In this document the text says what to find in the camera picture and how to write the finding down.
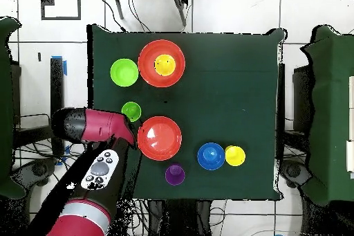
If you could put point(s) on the yellow ridged cup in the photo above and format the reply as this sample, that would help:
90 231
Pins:
164 65

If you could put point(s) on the large orange bowl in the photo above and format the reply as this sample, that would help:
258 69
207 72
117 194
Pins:
146 72
159 138

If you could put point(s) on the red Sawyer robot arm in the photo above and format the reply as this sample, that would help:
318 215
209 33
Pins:
102 128

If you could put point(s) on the green ridged cup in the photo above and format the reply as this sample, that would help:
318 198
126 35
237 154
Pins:
131 110

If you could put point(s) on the small dark blue bowl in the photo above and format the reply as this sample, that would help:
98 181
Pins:
210 156

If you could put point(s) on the purple cup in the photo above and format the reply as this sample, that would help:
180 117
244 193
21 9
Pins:
174 175

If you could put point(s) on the dark green table cloth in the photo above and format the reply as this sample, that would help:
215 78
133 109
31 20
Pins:
235 94

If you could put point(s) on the small green bowl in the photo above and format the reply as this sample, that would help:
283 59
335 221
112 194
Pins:
124 72

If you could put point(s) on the tall smooth yellow cup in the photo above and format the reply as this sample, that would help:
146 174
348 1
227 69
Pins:
235 155

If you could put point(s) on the black metal stand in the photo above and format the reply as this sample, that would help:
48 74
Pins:
56 86
300 94

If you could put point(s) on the grey chair base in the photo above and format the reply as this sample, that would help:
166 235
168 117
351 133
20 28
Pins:
36 169
293 170

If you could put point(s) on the green cloth covered table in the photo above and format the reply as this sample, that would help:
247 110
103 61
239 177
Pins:
329 108
5 108

